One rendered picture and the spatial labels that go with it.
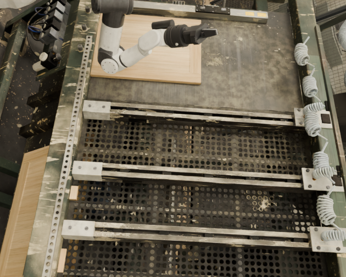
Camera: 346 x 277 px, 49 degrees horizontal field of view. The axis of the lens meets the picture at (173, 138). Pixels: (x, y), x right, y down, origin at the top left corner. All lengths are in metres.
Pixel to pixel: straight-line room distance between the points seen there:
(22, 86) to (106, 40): 1.33
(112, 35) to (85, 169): 0.57
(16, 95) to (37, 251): 1.45
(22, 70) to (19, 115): 0.34
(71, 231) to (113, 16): 0.86
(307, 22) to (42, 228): 1.72
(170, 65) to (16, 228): 1.18
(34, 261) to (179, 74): 1.11
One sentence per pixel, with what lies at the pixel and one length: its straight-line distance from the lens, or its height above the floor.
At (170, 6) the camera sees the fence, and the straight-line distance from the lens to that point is 2.29.
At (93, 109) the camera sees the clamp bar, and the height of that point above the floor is 0.97.
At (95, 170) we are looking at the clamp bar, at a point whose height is 1.01.
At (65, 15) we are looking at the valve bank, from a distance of 2.30.
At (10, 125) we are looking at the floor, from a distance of 2.74.
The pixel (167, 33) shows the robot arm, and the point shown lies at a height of 1.46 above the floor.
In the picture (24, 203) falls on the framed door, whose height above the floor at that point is 0.36.
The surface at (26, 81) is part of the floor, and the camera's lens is 2.94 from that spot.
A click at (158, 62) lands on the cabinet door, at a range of 2.05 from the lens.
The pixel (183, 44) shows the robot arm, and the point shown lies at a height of 1.50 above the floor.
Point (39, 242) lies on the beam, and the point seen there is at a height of 0.85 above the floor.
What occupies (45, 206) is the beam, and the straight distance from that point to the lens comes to 1.68.
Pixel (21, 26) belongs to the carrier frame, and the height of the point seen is 0.18.
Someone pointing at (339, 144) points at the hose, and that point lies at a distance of 1.72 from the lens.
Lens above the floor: 2.13
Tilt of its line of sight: 30 degrees down
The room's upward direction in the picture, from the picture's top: 74 degrees clockwise
